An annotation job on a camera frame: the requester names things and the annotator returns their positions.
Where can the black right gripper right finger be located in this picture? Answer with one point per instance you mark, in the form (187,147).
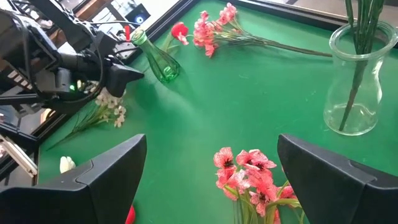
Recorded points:
(335,193)

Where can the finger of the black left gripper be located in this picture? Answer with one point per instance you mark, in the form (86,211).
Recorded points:
(121,79)

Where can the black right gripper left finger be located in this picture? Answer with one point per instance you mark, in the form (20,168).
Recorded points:
(93,199)

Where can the white blossom spray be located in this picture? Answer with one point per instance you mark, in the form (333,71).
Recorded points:
(363,28)
(109,101)

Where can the red artificial tulip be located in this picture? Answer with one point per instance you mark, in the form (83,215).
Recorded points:
(131,216)
(179,31)

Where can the white artificial tulip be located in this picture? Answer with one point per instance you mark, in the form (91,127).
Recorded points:
(66,164)

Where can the pink blossom spray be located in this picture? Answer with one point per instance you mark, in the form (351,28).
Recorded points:
(258,174)
(203,34)

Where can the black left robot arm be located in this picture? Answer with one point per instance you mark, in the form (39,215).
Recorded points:
(62,17)

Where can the left clear glass vase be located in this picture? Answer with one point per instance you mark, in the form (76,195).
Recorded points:
(161,63)

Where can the clear glass vase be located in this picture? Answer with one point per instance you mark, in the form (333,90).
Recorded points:
(161,63)
(351,115)

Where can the black device blue light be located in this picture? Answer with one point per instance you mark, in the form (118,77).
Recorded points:
(138,15)

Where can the white flat bar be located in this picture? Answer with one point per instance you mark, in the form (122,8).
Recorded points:
(18,157)

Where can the green table mat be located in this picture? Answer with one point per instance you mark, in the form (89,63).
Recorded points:
(217,109)

